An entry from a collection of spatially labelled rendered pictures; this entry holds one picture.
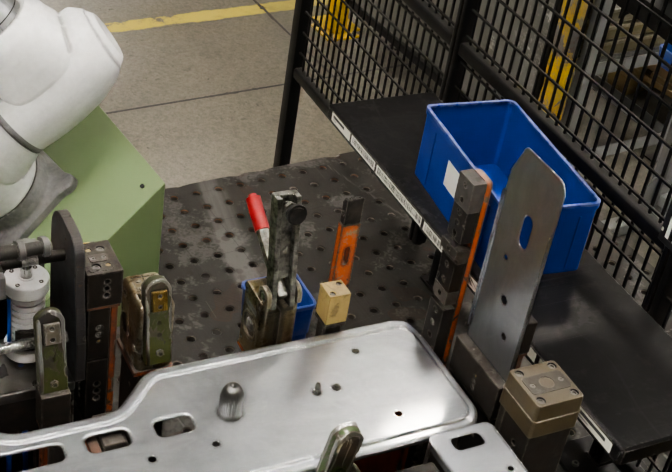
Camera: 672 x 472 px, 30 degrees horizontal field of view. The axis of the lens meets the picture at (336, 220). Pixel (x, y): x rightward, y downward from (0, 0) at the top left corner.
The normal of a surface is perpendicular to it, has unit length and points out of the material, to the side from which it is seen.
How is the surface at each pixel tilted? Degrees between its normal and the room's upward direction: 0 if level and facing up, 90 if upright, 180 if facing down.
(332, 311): 90
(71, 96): 91
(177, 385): 0
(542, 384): 0
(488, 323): 90
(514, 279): 90
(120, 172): 42
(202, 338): 0
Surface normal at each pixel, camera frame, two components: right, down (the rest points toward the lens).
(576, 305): 0.15, -0.81
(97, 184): -0.45, -0.45
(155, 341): 0.45, 0.39
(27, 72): 0.24, 0.48
